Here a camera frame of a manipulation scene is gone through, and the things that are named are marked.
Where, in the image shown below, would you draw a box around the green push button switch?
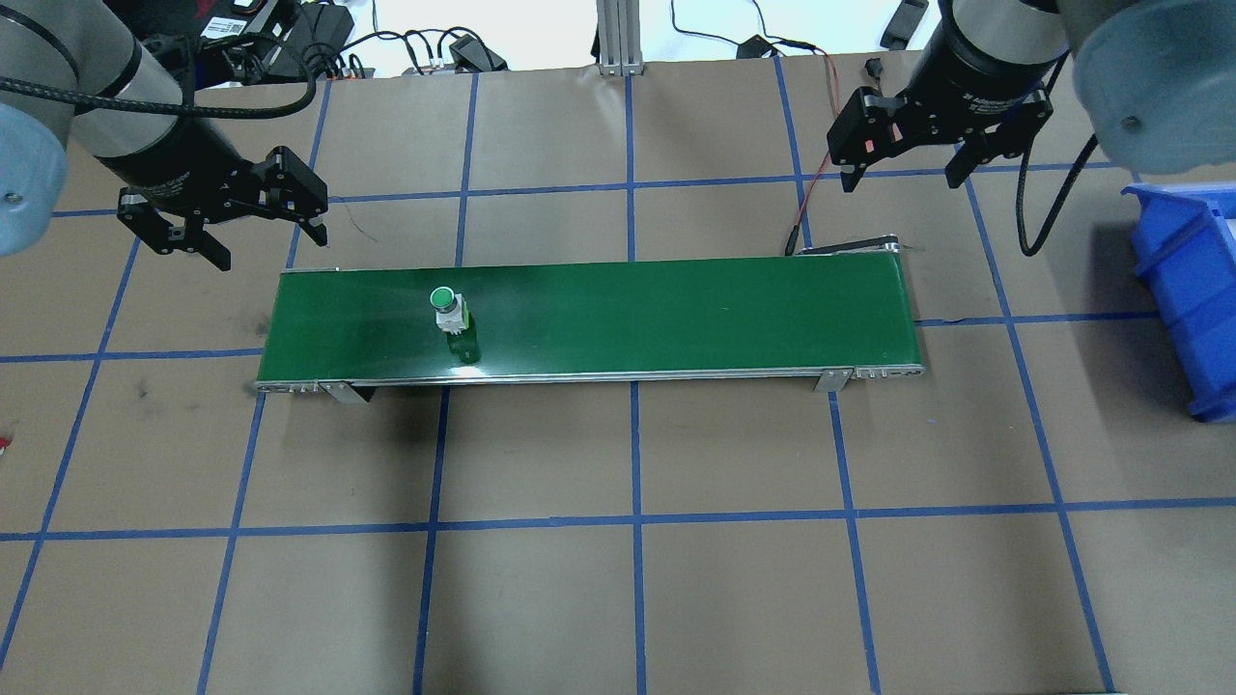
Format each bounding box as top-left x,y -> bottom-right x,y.
428,286 -> 476,336

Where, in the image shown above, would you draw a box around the large black power brick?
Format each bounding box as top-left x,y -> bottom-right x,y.
290,2 -> 355,61

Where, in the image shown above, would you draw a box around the black power adapter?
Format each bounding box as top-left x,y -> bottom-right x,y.
448,34 -> 510,74

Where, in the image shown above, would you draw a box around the blue open-front parts bin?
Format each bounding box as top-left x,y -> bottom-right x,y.
1120,181 -> 1236,424

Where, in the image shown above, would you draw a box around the green conveyor belt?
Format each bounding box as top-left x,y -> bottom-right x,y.
253,235 -> 926,397

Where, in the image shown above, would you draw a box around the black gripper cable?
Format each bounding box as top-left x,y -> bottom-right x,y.
1018,135 -> 1103,258

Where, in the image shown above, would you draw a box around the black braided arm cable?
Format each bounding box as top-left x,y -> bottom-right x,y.
0,39 -> 321,123

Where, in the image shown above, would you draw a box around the black power adapters and cables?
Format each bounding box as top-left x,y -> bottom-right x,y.
116,0 -> 300,86

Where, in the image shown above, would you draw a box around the aluminium profile post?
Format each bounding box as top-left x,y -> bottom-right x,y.
594,0 -> 646,76

